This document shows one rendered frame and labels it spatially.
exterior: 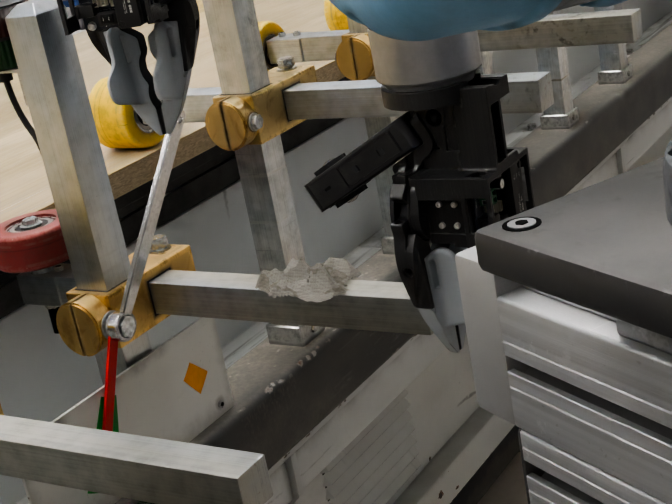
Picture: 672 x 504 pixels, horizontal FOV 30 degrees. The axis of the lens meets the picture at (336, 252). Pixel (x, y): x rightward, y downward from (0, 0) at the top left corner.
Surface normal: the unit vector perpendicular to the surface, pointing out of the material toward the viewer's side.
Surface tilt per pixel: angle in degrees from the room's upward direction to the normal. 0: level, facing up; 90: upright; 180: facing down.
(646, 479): 90
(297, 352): 0
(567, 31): 90
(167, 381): 90
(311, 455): 90
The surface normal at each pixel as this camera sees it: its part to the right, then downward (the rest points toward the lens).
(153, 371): 0.84, 0.04
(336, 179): -0.53, 0.38
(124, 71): 0.94, -0.13
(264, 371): -0.18, -0.93
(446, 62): 0.26, 0.29
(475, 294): -0.84, 0.32
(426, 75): -0.04, 0.34
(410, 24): -0.33, 0.91
